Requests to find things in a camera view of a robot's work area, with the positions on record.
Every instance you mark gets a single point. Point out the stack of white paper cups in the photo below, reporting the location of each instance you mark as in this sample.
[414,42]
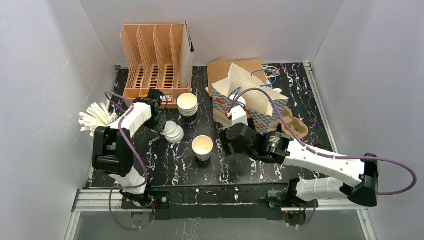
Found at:
[187,104]

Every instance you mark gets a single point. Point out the brown pulp cup carrier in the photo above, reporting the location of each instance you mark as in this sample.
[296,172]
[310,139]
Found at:
[295,124]

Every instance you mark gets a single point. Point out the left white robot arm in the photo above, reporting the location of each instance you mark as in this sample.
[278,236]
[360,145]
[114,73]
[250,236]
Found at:
[113,149]

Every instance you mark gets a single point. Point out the orange plastic file rack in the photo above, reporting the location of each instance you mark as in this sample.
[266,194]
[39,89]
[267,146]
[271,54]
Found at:
[152,52]

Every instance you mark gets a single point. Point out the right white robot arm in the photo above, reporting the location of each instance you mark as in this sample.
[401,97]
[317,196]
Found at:
[352,179]

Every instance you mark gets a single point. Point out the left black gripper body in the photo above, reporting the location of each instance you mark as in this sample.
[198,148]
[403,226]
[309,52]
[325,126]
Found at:
[159,122]

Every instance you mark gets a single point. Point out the blue checkered paper bag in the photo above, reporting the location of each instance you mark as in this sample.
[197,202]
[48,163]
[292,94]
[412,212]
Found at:
[257,105]

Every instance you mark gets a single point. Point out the brown kraft paper bags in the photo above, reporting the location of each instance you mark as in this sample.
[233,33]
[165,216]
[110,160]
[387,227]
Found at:
[219,69]

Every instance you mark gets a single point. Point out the stack of white cup lids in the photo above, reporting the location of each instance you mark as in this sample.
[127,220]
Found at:
[172,132]

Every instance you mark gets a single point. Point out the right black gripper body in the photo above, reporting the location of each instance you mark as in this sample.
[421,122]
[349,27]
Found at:
[227,141]

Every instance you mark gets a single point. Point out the colourful bag handles bundle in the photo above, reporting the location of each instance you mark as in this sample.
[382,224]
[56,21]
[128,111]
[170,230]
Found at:
[272,70]

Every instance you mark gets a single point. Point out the green cup of straws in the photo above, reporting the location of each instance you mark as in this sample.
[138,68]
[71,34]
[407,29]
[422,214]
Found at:
[97,115]

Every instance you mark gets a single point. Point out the grey folder in rack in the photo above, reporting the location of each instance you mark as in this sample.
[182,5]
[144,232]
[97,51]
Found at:
[187,54]

